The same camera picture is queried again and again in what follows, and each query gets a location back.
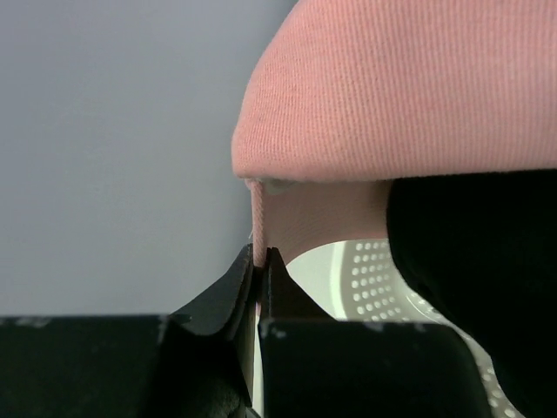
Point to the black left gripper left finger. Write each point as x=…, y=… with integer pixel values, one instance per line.
x=207, y=354

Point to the black baseball cap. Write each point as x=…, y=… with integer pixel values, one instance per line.
x=481, y=249

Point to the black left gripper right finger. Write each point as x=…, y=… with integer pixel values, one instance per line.
x=281, y=298

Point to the plain pink baseball cap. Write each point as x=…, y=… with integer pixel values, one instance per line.
x=351, y=95

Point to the white perforated plastic basket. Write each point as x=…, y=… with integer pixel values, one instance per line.
x=357, y=280

